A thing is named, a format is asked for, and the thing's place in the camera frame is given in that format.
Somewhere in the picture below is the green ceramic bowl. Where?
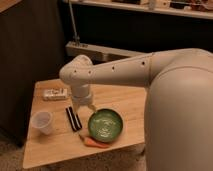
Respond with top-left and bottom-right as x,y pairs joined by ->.
88,109 -> 123,143

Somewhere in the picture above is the orange carrot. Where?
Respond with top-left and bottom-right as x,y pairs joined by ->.
80,135 -> 109,148

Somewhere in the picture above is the clear plastic bottle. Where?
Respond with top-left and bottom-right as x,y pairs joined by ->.
42,88 -> 68,101

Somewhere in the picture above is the black striped rectangular object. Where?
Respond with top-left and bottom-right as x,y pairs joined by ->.
66,107 -> 82,132

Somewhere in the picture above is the metal rail beam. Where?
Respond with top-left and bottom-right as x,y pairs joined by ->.
66,41 -> 143,62

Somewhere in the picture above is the metal pole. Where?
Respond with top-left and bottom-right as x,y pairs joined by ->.
68,0 -> 80,46

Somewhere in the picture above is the wooden table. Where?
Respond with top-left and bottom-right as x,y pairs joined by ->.
22,78 -> 148,170

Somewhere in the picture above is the wooden shelf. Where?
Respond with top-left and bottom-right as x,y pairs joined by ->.
62,0 -> 213,20

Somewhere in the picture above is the translucent plastic cup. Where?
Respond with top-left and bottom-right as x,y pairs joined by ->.
30,111 -> 53,135

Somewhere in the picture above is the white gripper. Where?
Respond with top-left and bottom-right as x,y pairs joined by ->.
71,84 -> 97,114

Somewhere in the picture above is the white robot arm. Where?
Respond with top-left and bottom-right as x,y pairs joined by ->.
59,48 -> 213,171

